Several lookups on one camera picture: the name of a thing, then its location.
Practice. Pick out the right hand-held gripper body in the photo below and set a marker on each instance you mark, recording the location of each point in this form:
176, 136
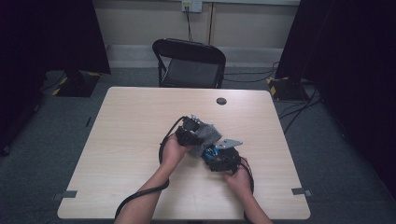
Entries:
225, 160

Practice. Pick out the person's left hand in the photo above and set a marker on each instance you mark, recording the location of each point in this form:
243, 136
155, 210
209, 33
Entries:
172, 152

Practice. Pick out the grey tape mark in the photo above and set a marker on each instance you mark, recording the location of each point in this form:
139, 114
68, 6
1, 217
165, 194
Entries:
67, 194
300, 191

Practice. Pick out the beige wall conduit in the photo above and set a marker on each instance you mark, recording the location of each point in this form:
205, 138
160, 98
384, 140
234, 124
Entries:
211, 21

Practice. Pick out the grey cloth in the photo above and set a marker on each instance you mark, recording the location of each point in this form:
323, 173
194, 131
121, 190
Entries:
208, 134

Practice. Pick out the black curtain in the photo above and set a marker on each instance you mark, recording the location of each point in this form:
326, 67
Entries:
46, 34
348, 62

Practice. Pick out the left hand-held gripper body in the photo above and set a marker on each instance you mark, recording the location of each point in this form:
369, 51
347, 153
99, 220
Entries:
186, 133

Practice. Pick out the black stand base striped tape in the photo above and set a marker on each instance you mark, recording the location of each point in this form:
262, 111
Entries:
77, 85
286, 88

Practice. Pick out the blue and black toy car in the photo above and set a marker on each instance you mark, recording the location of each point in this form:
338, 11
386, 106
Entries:
211, 153

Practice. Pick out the black folding chair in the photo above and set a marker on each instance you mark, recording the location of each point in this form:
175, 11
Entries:
190, 59

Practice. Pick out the person's right hand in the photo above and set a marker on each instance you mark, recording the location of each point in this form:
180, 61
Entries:
239, 180

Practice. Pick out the white wall socket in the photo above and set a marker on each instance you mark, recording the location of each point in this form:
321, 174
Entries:
192, 5

